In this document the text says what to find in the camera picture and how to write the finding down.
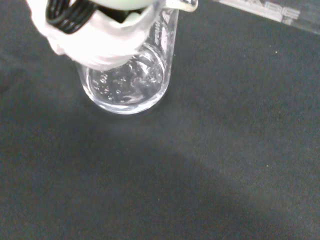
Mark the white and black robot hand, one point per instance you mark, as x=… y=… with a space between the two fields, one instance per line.
x=100 y=42

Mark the clear graduated glass beaker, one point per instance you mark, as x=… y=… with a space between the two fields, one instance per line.
x=130 y=90

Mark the black bench cloth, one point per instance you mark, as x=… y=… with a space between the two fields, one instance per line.
x=160 y=175

